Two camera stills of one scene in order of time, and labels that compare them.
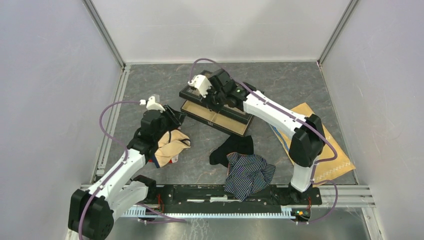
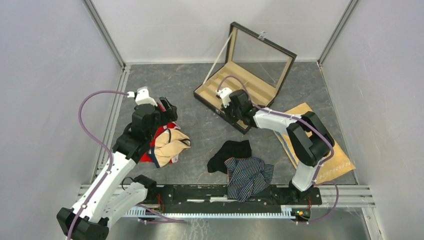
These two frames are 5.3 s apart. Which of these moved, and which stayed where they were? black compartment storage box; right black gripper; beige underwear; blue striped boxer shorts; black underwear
Moved: black underwear; right black gripper; black compartment storage box
Stayed: blue striped boxer shorts; beige underwear
